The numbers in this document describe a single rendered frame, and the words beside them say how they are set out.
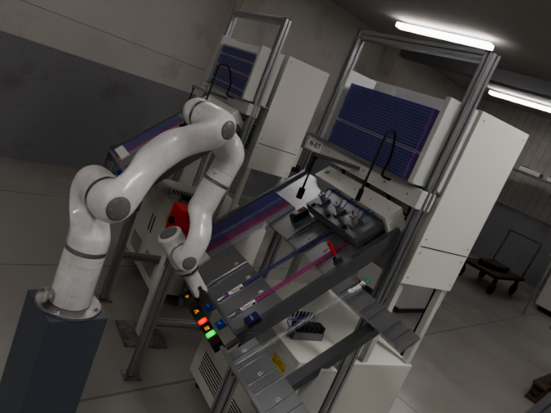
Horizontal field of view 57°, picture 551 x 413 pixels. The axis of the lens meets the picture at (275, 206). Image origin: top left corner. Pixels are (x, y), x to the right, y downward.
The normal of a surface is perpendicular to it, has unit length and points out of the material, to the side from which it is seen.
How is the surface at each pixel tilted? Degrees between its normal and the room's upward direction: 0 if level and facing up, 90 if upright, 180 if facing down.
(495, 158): 90
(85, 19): 90
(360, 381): 90
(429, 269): 90
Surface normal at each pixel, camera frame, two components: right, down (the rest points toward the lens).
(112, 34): 0.64, 0.41
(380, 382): 0.46, 0.38
